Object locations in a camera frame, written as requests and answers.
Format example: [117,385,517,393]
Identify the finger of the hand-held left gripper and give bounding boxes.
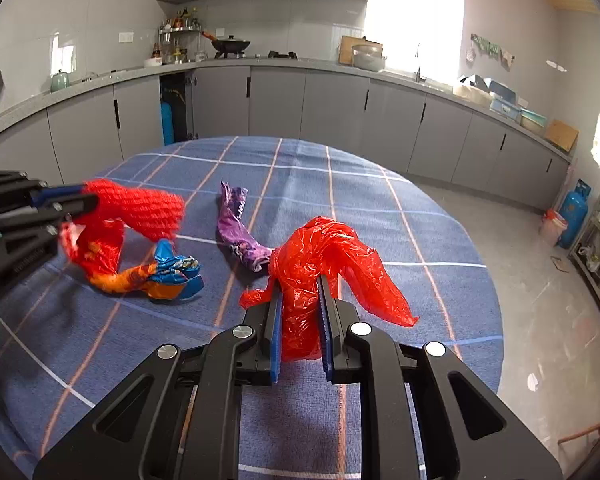
[0,170,87,211]
[0,194,101,248]

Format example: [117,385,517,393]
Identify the metal spice rack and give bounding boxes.
[157,7,203,66]

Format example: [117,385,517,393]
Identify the blue checked tablecloth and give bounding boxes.
[0,136,505,480]

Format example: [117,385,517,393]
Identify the slim blue gas cylinder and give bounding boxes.
[161,100,176,146]

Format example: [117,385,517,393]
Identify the purple snack wrapper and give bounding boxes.
[216,181,273,274]

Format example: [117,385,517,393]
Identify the orange blue snack wrapper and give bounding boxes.
[60,219,205,303]

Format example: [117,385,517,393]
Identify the hanging cloth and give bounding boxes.
[467,33,515,71]

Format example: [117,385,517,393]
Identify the wooden cutting board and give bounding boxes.
[339,35,383,67]

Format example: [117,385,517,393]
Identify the grey base cabinets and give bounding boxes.
[0,57,573,211]

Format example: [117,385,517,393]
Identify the blue plastic container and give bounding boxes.
[489,85,521,116]

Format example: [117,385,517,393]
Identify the wooden chair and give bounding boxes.
[557,417,600,461]

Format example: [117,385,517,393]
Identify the white storage bin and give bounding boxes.
[452,74,493,107]

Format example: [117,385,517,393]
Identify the white red bucket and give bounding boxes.
[539,210,567,247]

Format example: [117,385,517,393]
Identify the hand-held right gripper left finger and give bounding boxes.
[32,272,286,480]

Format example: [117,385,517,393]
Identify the red plastic bag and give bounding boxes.
[239,216,421,362]

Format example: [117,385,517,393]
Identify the red foam net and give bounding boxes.
[82,178,186,241]

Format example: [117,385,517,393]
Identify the large window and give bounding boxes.
[364,0,465,81]

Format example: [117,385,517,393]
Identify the metal storage shelf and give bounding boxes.
[567,167,600,326]

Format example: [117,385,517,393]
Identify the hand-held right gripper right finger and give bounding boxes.
[317,275,563,480]

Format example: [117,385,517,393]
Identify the cardboard box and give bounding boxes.
[544,119,580,152]

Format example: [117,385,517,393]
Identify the steel pot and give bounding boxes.
[351,44,387,72]

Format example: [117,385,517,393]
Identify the black wok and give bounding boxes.
[201,31,252,58]

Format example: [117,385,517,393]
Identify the green plastic basins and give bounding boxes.
[519,108,548,133]

